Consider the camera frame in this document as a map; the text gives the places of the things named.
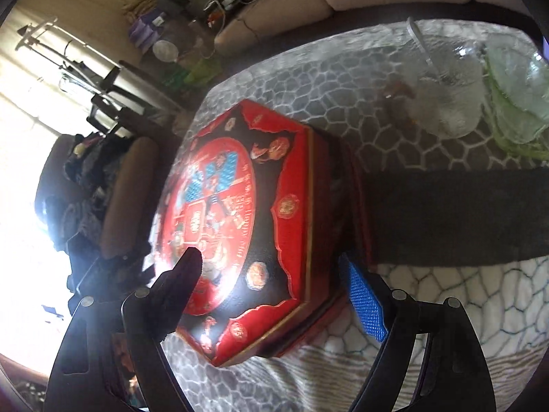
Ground dark cloth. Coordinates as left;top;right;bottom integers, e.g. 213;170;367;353
355;167;549;267

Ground brown armchair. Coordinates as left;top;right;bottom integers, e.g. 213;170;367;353
33;132;160;260

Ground beige sofa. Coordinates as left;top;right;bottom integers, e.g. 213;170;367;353
213;0;475;53

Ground white round container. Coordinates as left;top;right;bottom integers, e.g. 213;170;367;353
153;40;179;64

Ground black chair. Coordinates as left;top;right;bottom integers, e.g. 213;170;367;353
87;66;147;135

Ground stone-pattern table cover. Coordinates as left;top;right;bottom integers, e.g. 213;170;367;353
165;19;549;412

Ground frosted glass mug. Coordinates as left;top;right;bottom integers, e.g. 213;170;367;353
383;38;484;139

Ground red octagonal box lid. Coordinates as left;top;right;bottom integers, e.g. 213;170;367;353
155;98;332;368

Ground purple boxes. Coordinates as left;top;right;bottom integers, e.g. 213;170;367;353
128;12;164;49

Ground green glass bowl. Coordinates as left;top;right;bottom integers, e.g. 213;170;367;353
484;33;549;145

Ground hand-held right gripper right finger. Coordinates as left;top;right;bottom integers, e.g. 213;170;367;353
338;252;497;412

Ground green glass saucer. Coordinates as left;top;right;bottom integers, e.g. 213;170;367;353
488;76;549;160

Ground metal spoon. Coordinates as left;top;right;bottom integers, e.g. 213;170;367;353
407;16;435;66

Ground green bag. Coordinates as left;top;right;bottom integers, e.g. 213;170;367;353
184;57;222;85

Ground pile of clothes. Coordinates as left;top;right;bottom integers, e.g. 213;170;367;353
63;134;129;224

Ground white metal rack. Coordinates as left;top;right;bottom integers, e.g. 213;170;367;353
16;16;89;76

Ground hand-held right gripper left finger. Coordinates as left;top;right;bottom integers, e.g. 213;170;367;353
43;248;203;412

